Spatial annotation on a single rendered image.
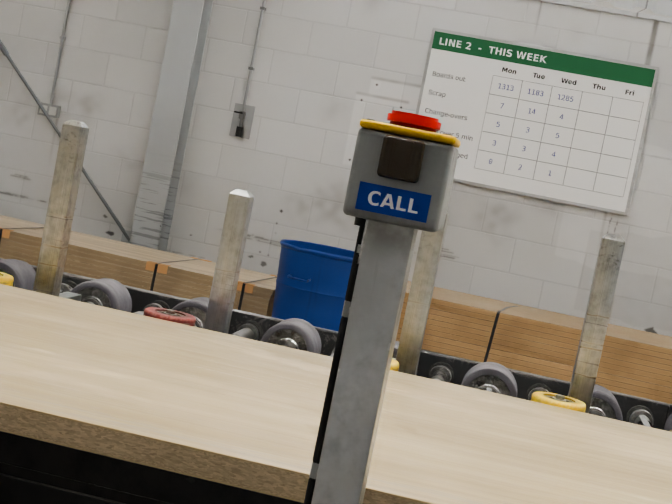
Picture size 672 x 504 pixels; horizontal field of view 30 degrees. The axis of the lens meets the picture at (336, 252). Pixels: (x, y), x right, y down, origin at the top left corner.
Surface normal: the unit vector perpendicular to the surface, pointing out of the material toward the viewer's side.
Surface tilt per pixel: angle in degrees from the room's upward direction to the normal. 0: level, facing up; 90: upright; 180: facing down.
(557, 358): 90
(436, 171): 90
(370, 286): 90
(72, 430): 90
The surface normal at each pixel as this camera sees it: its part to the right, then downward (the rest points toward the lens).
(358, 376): -0.15, 0.04
